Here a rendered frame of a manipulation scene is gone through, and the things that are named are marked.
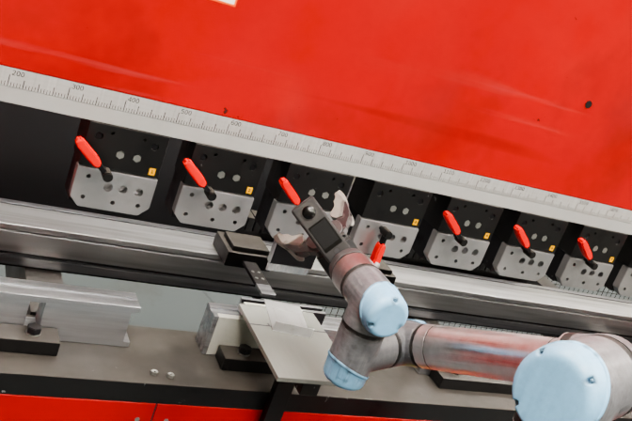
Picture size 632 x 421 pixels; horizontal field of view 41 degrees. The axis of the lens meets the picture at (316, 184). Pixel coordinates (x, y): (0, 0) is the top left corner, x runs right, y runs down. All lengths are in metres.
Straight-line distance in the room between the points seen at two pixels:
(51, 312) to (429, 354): 0.74
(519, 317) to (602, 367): 1.45
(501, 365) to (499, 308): 1.18
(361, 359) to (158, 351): 0.57
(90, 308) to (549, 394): 0.95
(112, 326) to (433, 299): 0.97
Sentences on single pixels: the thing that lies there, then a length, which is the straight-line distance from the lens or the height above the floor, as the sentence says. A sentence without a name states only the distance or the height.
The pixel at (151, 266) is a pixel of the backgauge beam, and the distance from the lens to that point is 2.03.
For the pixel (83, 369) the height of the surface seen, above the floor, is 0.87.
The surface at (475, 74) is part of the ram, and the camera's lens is 1.81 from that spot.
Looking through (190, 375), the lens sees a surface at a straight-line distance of 1.79.
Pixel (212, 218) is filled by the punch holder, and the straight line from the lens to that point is 1.70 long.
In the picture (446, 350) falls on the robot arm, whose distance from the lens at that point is 1.42.
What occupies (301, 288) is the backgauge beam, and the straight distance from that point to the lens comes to 2.18.
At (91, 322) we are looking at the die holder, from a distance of 1.77.
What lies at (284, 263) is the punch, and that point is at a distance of 1.83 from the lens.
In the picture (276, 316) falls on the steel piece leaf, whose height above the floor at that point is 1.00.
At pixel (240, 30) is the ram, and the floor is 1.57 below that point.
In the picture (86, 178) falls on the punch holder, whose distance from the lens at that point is 1.60.
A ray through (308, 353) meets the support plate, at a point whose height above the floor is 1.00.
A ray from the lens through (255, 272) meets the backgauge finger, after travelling 1.99.
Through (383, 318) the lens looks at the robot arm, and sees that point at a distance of 1.33.
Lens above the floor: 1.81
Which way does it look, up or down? 17 degrees down
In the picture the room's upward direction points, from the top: 20 degrees clockwise
